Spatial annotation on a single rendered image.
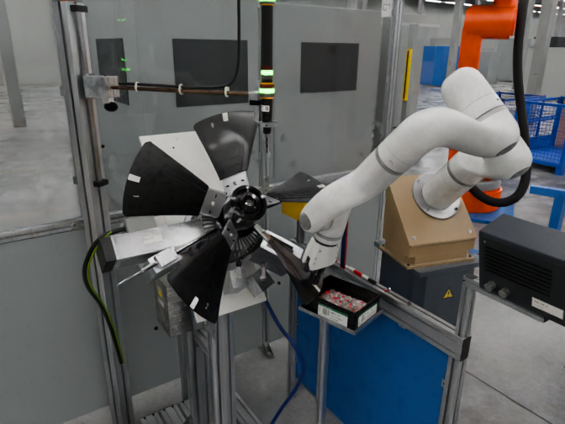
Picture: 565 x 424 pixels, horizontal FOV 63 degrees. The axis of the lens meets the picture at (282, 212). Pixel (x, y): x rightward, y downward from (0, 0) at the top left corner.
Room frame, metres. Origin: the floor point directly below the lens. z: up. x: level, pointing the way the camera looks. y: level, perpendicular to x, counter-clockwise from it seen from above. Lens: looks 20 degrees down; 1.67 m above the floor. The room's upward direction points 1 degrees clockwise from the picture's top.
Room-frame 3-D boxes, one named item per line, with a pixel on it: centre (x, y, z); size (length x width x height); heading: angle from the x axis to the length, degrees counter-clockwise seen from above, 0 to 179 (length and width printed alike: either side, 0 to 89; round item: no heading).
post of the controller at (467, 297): (1.18, -0.54, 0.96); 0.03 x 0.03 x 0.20; 34
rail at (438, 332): (1.54, -0.30, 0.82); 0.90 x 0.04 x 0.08; 34
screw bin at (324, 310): (1.39, -0.21, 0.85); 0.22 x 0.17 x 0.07; 49
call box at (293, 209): (1.87, -0.08, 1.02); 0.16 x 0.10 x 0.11; 34
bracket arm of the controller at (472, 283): (1.10, -0.60, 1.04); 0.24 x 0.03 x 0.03; 34
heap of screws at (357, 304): (1.39, -0.21, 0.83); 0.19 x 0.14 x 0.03; 49
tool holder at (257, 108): (1.42, 0.06, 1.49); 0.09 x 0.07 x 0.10; 69
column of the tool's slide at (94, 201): (1.68, 0.72, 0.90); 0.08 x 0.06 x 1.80; 159
